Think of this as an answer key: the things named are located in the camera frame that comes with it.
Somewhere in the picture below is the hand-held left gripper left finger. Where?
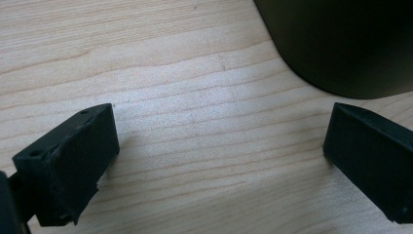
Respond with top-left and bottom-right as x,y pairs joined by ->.
12,102 -> 121,227

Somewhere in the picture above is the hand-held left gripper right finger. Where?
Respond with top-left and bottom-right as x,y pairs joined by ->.
322,101 -> 413,224

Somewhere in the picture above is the dark brown divided tray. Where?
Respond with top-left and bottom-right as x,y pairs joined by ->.
252,0 -> 413,100

